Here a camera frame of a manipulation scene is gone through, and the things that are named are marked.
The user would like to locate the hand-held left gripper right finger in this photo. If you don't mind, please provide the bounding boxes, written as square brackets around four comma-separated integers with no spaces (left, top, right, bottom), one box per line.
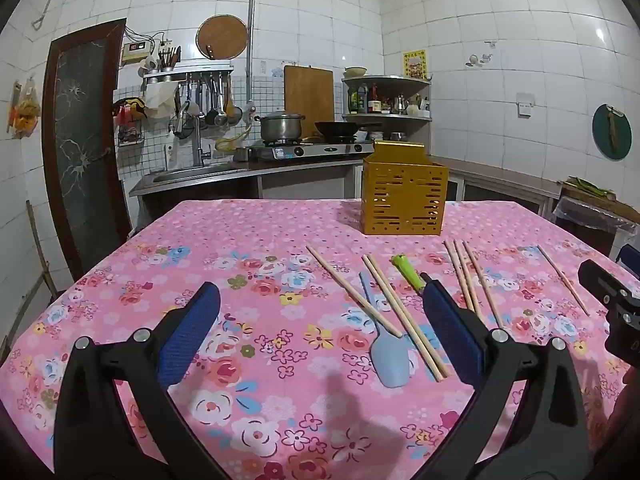
[415,272,598,480]

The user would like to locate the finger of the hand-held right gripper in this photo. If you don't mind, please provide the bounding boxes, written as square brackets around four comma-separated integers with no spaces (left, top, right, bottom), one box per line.
[578,259,640,357]

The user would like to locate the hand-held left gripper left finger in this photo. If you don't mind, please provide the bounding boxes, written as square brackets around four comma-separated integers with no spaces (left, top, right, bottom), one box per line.
[52,281,236,480]

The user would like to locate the wooden chopstick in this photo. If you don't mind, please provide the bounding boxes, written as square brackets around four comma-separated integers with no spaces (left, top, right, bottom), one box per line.
[537,245,591,317]
[361,257,442,383]
[305,245,403,339]
[444,240,476,312]
[453,240,485,317]
[463,240,504,329]

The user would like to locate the pair wooden chopsticks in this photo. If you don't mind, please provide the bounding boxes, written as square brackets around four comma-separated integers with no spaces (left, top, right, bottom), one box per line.
[367,255,450,378]

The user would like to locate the light blue silicone spatula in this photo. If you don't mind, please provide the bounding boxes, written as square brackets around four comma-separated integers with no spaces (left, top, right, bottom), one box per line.
[358,272,412,389]

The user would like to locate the green handled utensil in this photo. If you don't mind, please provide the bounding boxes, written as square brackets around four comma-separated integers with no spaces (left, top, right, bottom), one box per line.
[391,253,427,292]

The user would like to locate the yellow perforated utensil holder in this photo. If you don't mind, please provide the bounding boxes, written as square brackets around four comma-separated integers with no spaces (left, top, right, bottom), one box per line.
[361,141,450,237]

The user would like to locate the row of hanging kitchen utensils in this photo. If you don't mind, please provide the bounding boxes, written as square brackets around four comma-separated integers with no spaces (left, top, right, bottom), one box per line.
[172,74,244,137]

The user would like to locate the plastic covered side table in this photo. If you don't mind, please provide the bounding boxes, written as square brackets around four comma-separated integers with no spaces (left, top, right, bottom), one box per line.
[554,195,640,248]

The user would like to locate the thick wooden chopping block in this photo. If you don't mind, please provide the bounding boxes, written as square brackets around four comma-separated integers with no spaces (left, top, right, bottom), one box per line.
[559,175,640,222]

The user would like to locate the pink floral tablecloth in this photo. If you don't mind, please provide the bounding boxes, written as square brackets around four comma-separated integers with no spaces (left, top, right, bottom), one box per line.
[0,199,640,480]

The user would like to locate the green round board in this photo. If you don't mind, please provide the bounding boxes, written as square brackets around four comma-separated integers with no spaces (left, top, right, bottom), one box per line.
[592,103,633,162]

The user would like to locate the kitchen counter with cabinets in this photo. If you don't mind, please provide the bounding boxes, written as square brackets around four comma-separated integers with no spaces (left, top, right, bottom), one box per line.
[429,154,564,217]

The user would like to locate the steel sink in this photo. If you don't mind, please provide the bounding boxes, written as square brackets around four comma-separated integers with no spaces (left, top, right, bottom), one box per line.
[128,160,262,197]

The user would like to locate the wooden stick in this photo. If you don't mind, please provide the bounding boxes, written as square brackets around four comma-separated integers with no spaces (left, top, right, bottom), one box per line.
[25,199,59,302]

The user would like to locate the steel faucet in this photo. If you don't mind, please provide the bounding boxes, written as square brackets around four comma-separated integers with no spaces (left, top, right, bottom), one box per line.
[192,114,214,167]

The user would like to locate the brown door with frosted glass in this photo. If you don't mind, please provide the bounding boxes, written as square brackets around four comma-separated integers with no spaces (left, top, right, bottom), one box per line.
[42,18,133,282]

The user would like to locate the steel gas stove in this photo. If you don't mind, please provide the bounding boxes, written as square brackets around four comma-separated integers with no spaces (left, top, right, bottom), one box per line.
[248,138,376,163]

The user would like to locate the steel pot with lid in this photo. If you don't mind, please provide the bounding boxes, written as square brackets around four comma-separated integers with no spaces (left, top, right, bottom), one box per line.
[253,111,306,142]

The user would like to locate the yellow and red hanging item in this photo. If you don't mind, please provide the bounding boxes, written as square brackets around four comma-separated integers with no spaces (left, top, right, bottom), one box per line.
[112,97,149,124]

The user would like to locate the black wok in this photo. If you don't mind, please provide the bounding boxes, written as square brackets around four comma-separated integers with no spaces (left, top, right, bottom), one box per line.
[313,120,382,139]

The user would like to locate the white hanging cloth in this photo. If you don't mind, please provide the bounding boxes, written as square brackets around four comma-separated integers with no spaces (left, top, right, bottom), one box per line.
[144,82,179,119]

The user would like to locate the steel corner shelf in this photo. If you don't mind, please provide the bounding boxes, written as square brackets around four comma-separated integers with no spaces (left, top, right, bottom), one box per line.
[341,74,434,142]

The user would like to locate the wooden cutting board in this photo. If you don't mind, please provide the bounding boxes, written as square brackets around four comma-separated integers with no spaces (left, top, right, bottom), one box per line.
[283,63,335,127]

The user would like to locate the orange hanging bag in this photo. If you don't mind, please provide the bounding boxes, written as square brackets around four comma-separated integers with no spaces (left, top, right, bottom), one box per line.
[8,77,41,139]

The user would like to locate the steel chopstick cup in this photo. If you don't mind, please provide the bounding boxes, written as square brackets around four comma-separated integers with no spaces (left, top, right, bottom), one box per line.
[157,45,182,70]

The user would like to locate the white electrical box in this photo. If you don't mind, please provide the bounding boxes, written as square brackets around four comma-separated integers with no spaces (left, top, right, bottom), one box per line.
[121,41,155,65]

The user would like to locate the round bamboo tray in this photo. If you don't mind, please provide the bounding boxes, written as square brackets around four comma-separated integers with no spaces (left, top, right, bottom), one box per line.
[195,14,250,61]

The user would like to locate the white vertical pipe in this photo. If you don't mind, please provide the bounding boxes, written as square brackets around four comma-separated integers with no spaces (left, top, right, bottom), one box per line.
[244,0,260,112]

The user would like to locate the steel wall rack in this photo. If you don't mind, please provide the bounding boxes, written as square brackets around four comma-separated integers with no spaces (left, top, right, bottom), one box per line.
[142,59,235,86]

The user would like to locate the yellow wall poster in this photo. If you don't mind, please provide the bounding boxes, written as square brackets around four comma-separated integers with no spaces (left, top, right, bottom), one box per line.
[402,49,428,80]

